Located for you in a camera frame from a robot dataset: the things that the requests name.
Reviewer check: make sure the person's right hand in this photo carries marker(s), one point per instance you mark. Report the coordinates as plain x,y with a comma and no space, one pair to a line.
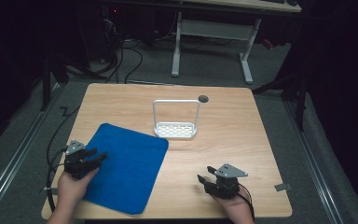
234,207

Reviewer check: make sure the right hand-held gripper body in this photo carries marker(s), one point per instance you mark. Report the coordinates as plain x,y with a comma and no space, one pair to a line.
225,183

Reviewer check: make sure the small red object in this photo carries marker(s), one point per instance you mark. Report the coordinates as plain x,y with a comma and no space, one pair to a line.
268,44

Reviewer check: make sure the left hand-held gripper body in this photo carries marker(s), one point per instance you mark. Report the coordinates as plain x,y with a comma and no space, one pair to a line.
74,161

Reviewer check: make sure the grey tape piece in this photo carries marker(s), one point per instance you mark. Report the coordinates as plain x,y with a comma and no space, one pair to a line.
282,187

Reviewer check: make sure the person's left hand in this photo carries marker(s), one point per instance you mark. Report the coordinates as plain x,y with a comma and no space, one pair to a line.
71,186

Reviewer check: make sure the white-legged desk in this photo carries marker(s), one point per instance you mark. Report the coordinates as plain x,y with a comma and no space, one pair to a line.
214,29

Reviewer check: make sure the metal floor rail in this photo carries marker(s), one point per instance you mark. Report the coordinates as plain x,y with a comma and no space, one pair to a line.
15,155
313,161

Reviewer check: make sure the black computer tower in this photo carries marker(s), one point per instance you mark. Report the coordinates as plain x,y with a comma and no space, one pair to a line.
110,21

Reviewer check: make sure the black metal stand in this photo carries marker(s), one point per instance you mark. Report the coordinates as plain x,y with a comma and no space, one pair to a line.
298,99
46,81

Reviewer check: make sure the blue cloth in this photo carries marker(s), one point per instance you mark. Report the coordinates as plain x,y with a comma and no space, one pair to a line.
127,168

